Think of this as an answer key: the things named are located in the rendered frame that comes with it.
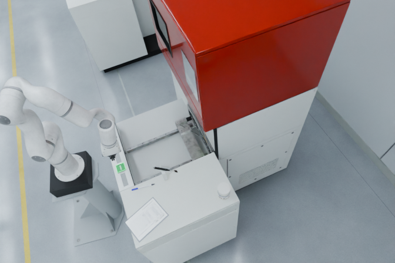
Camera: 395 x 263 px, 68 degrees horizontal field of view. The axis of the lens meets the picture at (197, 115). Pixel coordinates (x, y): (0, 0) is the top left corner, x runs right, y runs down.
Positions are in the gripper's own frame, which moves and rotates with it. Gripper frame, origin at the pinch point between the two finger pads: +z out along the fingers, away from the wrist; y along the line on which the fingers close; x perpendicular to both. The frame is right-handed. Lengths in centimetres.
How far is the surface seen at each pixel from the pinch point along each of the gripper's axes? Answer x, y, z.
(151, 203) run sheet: 30.3, -14.3, 11.9
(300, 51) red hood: 15, -94, -69
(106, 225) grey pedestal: -6, 17, 116
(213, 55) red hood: 15, -45, -78
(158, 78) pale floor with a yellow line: -151, -81, 97
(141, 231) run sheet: 42.5, -4.7, 14.0
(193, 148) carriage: 3, -52, 13
